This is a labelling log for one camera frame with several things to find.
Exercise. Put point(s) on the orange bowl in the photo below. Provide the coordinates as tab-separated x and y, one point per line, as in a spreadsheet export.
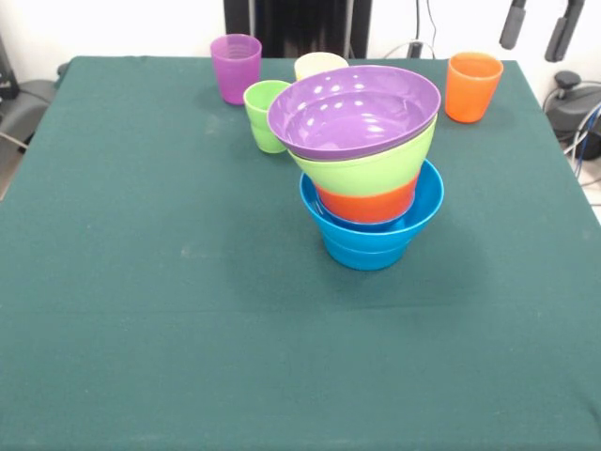
366	206

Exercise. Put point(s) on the large purple bowl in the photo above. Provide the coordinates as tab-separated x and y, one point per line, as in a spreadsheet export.
338	117

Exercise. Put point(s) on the yellow cup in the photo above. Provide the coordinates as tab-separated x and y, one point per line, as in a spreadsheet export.
319	63

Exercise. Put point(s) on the orange cup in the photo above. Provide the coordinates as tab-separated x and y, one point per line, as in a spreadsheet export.
472	94

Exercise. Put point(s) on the black pedestal column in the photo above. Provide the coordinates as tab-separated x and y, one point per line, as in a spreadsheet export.
282	23

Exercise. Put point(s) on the large light blue bowl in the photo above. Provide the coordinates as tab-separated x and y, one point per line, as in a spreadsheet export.
429	197

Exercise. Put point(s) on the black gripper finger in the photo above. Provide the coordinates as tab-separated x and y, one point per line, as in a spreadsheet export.
562	35
513	23

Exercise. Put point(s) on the black floor stand base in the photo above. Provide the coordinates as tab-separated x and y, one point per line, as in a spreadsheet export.
33	101
570	101

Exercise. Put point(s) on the dark green tablecloth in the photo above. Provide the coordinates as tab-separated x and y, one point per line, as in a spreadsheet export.
188	305

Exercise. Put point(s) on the small light blue bowl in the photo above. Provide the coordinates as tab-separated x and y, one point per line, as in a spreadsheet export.
364	258

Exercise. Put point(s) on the purple cup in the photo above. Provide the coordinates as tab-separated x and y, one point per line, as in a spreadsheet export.
235	70

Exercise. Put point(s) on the green cup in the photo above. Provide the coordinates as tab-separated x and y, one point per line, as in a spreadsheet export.
258	122

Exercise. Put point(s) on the large green bowl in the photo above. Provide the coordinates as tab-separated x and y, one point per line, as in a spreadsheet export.
357	174

